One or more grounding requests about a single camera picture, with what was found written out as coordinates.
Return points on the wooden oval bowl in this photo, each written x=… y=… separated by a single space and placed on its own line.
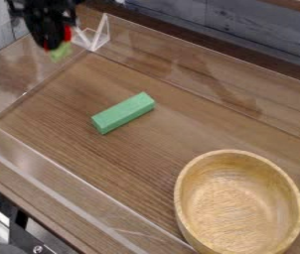
x=237 y=204

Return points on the black metal table frame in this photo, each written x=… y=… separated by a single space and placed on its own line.
x=23 y=232

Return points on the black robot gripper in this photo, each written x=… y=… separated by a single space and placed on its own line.
x=55 y=11

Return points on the red plush strawberry green leaf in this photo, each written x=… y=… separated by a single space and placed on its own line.
x=61 y=51

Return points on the green rectangular foam block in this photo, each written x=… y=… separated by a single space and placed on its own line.
x=124 y=112

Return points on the clear acrylic tray enclosure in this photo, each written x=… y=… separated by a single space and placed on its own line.
x=101 y=189

